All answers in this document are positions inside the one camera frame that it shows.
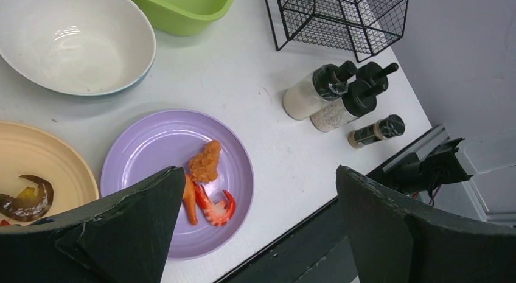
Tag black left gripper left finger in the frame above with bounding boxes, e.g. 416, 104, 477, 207
1, 166, 185, 282

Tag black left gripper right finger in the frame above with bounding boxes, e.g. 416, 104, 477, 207
336, 166, 515, 282

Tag speckled seasoning shaker bottle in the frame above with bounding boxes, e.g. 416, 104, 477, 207
310, 80, 388, 133

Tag black-cap shaker bottle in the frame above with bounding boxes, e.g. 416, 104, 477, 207
356, 61, 399, 94

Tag white powder shaker bottle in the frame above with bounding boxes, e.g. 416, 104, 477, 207
282, 61, 357, 121

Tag orange chicken wing toy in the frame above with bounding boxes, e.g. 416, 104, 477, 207
183, 173, 198, 226

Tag red shrimp toy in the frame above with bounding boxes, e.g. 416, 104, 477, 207
194, 183, 237, 226

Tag brown food scraps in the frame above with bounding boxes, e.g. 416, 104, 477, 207
1, 174, 54, 222

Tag fried chicken nugget piece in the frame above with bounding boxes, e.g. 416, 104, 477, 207
189, 140, 221, 184

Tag purple plastic plate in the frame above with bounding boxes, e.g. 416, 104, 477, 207
100, 110, 254, 260

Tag small pepper jar black cap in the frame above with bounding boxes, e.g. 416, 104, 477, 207
347, 114, 406, 149

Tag yellow plastic plate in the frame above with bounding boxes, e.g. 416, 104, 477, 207
1, 121, 100, 217

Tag white ceramic bowl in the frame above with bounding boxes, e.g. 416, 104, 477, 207
1, 0, 156, 96

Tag green plastic tub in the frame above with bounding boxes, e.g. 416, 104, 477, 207
132, 0, 234, 37

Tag black wire basket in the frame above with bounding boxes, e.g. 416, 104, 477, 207
265, 0, 409, 62

